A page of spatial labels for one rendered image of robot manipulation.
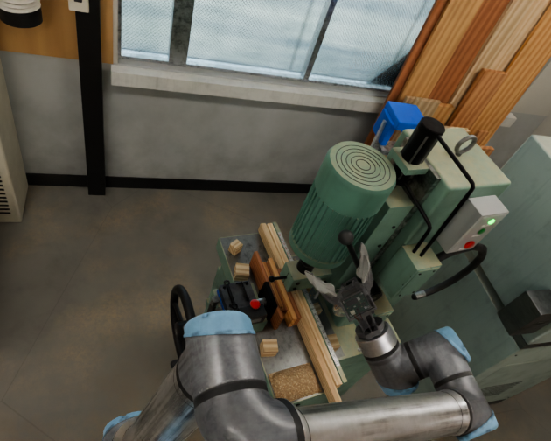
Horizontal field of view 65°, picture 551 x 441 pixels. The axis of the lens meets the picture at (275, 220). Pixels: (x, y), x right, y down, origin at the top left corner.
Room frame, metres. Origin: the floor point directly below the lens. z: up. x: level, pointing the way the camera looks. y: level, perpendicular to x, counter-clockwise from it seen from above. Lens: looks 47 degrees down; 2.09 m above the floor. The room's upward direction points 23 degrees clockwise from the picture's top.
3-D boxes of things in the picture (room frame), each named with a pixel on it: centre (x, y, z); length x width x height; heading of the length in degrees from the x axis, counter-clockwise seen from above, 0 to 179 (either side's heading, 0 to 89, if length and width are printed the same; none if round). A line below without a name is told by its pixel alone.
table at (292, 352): (0.74, -0.07, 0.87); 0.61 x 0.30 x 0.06; 38
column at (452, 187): (1.01, -0.37, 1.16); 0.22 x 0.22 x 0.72; 38
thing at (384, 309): (0.82, -0.38, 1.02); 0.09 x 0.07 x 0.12; 38
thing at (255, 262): (0.79, -0.06, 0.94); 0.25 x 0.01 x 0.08; 38
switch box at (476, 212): (0.91, -0.48, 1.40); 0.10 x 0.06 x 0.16; 128
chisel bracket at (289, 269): (0.84, -0.15, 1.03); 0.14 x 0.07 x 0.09; 128
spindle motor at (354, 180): (0.83, -0.14, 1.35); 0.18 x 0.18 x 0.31
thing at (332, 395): (0.79, -0.17, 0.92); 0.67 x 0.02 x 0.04; 38
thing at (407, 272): (0.84, -0.40, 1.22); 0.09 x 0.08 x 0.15; 128
